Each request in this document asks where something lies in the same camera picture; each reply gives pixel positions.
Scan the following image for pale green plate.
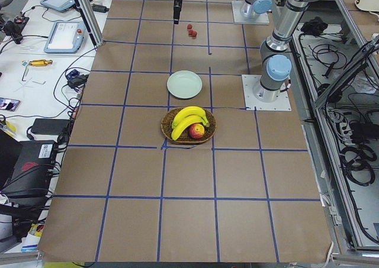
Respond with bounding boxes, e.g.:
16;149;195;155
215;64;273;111
166;70;203;99

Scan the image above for yellow banana bunch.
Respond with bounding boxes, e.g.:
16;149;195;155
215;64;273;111
171;106;209;141

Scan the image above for woven wicker basket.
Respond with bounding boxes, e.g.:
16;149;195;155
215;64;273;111
160;106;217;146

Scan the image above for far blue teach pendant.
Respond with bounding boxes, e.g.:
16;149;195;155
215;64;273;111
40;0;75;12

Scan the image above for blue teach pendant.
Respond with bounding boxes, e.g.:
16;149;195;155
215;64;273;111
40;0;75;12
44;21;86;54

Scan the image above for near blue teach pendant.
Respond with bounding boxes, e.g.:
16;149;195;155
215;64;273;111
44;21;86;54

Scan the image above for red yellow apple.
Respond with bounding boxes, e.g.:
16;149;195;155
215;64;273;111
189;123;205;140

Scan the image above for black power adapter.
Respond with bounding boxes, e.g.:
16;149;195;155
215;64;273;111
30;118;69;135

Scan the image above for smartphone on table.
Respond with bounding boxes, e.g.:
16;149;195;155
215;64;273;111
0;98;21;112

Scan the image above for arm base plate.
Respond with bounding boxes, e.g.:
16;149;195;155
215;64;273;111
232;0;272;25
242;75;291;111

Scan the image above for aluminium frame post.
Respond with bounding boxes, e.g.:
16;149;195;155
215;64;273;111
74;0;104;47

